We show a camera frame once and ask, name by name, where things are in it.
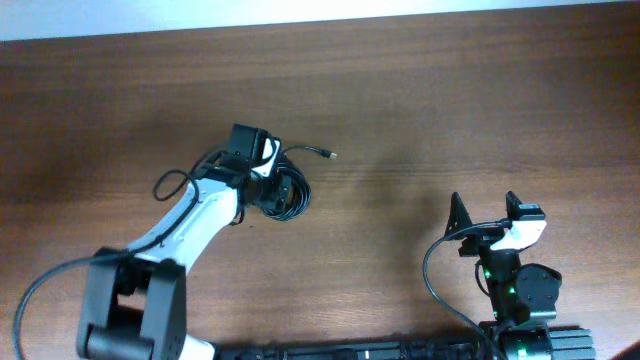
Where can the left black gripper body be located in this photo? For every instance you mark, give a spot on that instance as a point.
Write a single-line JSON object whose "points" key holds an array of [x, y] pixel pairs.
{"points": [[272, 191]]}

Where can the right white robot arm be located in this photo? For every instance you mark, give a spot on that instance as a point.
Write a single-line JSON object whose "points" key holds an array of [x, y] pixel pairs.
{"points": [[523, 296]]}

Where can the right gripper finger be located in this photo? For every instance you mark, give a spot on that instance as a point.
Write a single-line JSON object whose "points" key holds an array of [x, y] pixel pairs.
{"points": [[459, 221], [513, 206]]}

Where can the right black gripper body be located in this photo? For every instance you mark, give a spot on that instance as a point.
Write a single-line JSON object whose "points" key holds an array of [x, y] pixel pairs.
{"points": [[481, 242]]}

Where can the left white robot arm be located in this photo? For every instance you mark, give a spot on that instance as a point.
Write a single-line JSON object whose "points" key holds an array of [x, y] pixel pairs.
{"points": [[134, 304]]}

